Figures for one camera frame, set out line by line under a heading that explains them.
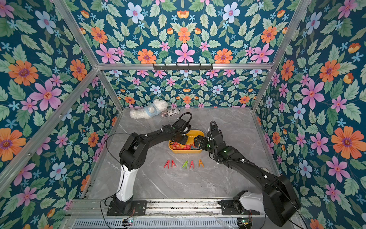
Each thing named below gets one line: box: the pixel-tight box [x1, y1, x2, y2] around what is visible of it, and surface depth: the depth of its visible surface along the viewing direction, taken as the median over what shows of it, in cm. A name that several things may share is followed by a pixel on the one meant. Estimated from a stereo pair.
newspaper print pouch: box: [161, 107, 181, 118], surface depth 117 cm
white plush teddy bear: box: [129, 99, 169, 120], surface depth 109 cm
